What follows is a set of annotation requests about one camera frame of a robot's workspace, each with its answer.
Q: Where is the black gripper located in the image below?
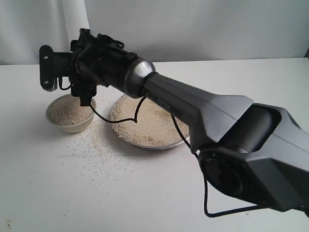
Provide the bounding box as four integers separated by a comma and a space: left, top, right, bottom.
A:
39, 28, 138, 106

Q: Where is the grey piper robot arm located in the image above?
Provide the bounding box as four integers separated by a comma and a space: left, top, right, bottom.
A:
39, 29, 309, 218

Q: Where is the rice in small bowl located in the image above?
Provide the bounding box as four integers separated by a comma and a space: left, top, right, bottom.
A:
47, 95, 93, 127

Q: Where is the small cream ceramic bowl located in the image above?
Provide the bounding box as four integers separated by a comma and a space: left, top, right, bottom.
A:
45, 94, 96, 133

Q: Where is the spilled rice on table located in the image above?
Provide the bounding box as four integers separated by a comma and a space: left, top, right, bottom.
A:
43, 116, 146, 197

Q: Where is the rice in steel plate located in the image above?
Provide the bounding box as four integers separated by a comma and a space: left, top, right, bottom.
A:
111, 95, 190, 147

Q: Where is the white backdrop cloth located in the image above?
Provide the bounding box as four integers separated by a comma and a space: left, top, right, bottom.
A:
0, 0, 309, 65

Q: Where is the round steel plate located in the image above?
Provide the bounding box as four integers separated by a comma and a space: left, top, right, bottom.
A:
110, 94, 191, 151

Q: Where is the black cable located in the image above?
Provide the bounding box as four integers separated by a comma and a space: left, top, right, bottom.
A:
57, 35, 309, 218

